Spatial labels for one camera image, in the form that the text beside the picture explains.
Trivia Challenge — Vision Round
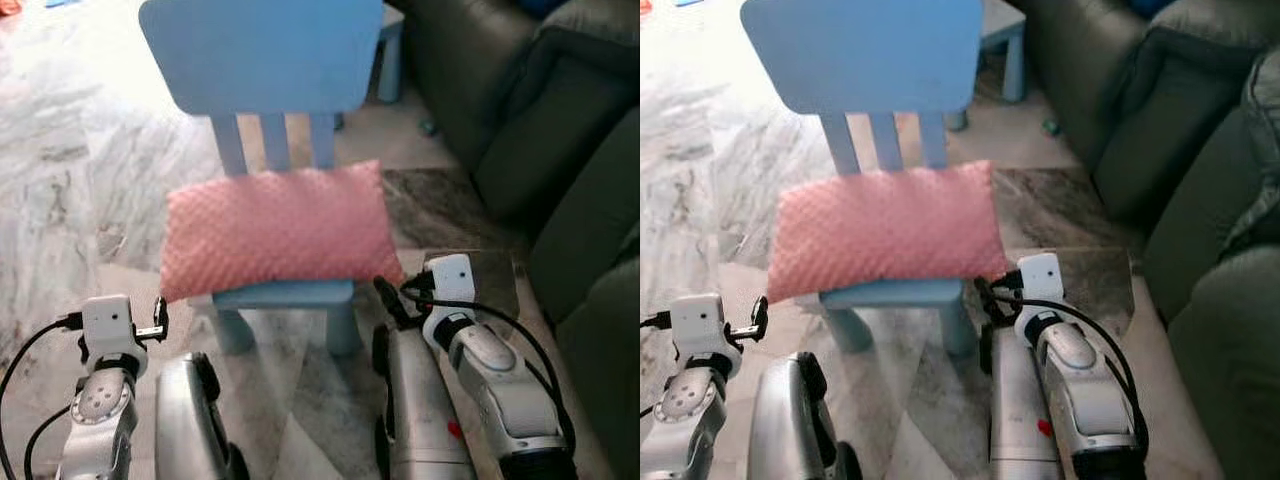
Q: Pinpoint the light blue child chair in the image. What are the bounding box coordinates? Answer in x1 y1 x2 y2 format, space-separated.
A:
945 18 1029 133
138 0 386 357
740 0 986 358
332 8 406 131

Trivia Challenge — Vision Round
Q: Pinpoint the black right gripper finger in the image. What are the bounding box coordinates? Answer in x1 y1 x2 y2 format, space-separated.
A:
975 277 1003 326
375 277 404 328

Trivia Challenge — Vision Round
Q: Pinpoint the silver right robot leg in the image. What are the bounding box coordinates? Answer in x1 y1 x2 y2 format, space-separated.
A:
372 322 479 480
978 322 1076 480

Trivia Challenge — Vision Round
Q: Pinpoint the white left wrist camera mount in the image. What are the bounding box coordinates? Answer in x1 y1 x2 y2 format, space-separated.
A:
80 294 138 353
670 293 729 353

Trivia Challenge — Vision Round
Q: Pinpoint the silver left robot leg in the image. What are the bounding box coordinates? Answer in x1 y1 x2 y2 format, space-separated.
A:
745 350 863 480
153 350 249 480

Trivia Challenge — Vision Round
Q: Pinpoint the grey wrinkled cloth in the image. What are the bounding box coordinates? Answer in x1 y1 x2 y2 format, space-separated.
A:
1222 45 1280 256

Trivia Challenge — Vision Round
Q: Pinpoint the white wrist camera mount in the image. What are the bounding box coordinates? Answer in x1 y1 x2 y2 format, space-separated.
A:
1016 252 1067 319
420 254 475 319
80 294 138 353
670 293 729 353

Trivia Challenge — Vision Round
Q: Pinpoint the silver robot leg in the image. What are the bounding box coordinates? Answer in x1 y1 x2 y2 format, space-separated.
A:
372 322 479 480
153 350 249 480
745 350 863 480
978 322 1076 480

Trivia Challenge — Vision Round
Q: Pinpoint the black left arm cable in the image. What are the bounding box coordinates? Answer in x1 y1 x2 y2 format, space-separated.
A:
0 312 86 480
640 312 676 421

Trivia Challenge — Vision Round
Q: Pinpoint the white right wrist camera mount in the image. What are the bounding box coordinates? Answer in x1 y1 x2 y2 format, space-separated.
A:
420 254 475 319
1016 252 1067 319

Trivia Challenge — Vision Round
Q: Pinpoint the pink dotted pillow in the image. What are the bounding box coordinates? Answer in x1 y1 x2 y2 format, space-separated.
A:
160 160 406 304
765 160 1011 304

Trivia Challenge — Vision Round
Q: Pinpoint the grey-green leather sofa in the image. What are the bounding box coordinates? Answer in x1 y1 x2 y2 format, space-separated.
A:
1005 0 1280 176
472 25 641 480
388 0 641 176
1092 25 1280 480

